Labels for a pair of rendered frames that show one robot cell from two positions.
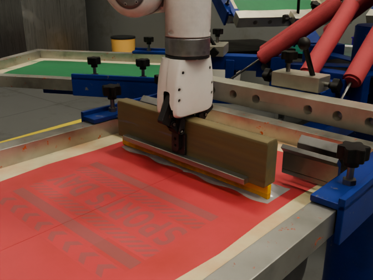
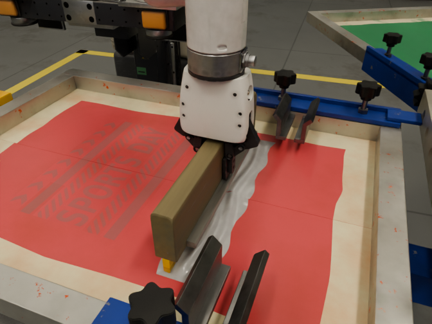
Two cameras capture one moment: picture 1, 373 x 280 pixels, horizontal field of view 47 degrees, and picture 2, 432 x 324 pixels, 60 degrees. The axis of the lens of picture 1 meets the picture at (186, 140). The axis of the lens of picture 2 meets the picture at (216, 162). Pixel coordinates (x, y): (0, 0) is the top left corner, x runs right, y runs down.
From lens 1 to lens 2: 0.70 m
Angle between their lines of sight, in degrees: 61
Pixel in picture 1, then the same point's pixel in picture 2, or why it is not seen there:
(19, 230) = (69, 146)
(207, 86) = (228, 116)
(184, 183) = not seen: hidden behind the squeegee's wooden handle
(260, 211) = (134, 270)
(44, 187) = (136, 130)
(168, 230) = (80, 214)
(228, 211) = (126, 245)
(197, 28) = (195, 39)
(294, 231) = (33, 296)
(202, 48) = (202, 67)
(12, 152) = (169, 95)
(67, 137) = not seen: hidden behind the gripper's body
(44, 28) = not seen: outside the picture
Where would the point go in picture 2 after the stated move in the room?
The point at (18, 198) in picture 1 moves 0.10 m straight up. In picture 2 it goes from (115, 127) to (107, 82)
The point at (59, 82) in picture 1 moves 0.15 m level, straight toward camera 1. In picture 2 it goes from (359, 51) to (328, 62)
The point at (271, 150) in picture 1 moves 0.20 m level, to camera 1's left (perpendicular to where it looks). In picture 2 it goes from (159, 225) to (125, 140)
